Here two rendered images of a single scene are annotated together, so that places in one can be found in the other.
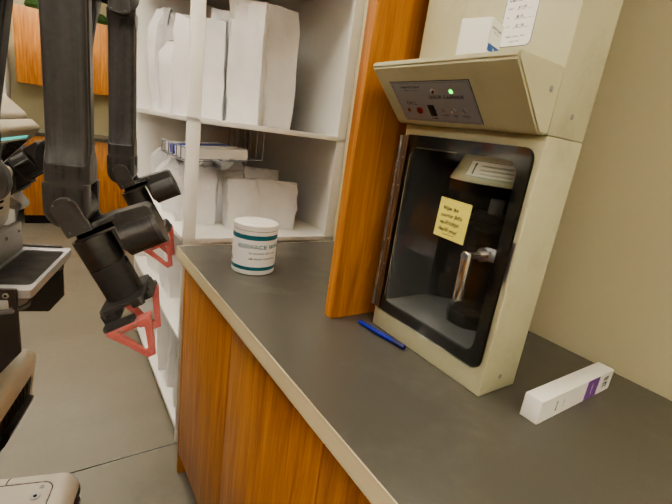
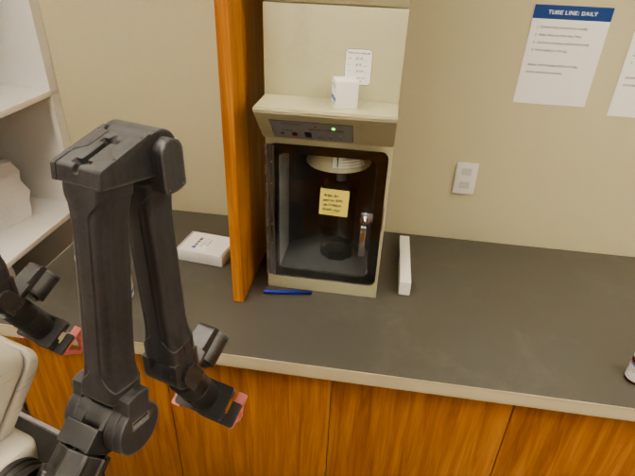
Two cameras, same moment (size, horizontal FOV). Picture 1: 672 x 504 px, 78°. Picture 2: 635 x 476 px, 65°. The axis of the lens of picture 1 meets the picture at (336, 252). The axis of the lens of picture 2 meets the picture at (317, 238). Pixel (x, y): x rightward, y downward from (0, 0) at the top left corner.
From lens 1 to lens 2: 0.82 m
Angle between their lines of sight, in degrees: 46
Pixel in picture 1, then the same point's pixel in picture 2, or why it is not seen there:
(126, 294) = (217, 395)
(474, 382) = (370, 291)
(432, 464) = (403, 351)
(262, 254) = not seen: hidden behind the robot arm
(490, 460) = (416, 330)
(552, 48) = (387, 91)
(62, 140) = (177, 329)
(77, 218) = (197, 372)
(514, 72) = (390, 127)
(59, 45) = (167, 264)
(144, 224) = (219, 341)
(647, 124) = not seen: hidden behind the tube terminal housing
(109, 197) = not seen: outside the picture
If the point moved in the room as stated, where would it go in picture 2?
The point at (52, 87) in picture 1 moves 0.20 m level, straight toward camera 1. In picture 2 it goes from (167, 297) to (302, 314)
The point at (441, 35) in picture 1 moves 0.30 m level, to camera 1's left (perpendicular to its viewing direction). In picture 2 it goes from (285, 64) to (172, 85)
